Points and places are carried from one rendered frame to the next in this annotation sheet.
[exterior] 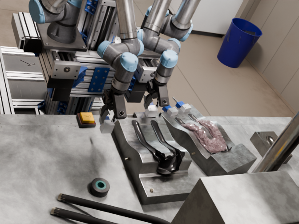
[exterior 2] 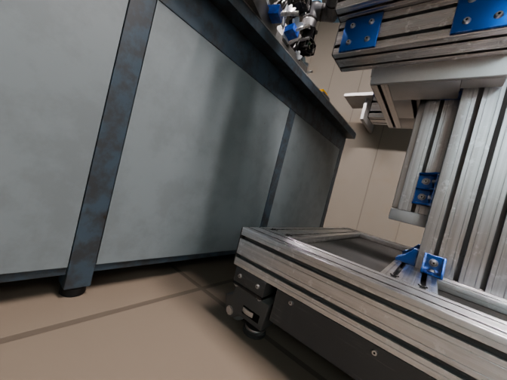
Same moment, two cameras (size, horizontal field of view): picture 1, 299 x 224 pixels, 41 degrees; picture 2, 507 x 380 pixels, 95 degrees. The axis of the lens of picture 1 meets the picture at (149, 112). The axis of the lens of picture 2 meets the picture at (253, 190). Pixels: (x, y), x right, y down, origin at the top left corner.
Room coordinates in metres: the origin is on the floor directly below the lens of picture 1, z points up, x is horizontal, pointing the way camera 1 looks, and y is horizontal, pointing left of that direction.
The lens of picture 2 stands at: (2.56, -0.20, 0.33)
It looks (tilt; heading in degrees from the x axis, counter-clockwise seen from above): 2 degrees down; 166
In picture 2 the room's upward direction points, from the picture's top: 14 degrees clockwise
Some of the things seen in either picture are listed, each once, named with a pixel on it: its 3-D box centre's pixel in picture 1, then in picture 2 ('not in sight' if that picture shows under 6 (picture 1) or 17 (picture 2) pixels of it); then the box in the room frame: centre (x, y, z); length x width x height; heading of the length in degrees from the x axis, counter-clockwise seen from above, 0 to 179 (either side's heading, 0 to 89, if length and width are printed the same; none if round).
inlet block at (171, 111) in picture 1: (166, 107); (278, 13); (1.85, -0.08, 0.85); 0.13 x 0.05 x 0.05; 54
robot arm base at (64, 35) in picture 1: (63, 26); not in sight; (1.78, 0.58, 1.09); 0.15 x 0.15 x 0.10
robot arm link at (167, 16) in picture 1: (156, 19); not in sight; (2.09, 0.18, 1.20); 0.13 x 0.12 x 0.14; 94
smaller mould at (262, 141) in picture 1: (270, 147); not in sight; (1.95, -0.73, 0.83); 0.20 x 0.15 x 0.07; 37
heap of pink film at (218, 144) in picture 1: (207, 132); not in sight; (1.73, -0.33, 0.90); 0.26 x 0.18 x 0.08; 54
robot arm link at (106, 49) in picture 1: (113, 53); (333, 10); (1.48, 0.24, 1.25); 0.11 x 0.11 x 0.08; 63
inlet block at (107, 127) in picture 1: (104, 119); not in sight; (1.43, 0.18, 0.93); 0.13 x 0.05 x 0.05; 37
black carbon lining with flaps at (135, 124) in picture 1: (158, 141); not in sight; (1.47, -0.10, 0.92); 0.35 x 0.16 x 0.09; 37
